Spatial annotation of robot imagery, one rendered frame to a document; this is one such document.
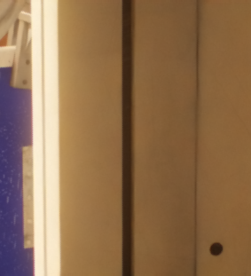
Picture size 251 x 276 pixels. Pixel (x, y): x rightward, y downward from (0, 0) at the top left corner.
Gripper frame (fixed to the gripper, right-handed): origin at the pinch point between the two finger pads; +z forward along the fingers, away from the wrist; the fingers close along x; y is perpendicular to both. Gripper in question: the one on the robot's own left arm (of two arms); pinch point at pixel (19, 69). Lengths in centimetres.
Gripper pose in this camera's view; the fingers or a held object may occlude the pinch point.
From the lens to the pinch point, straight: 198.8
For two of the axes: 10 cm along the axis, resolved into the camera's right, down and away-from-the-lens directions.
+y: -8.7, -0.6, -4.9
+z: -1.5, 9.8, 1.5
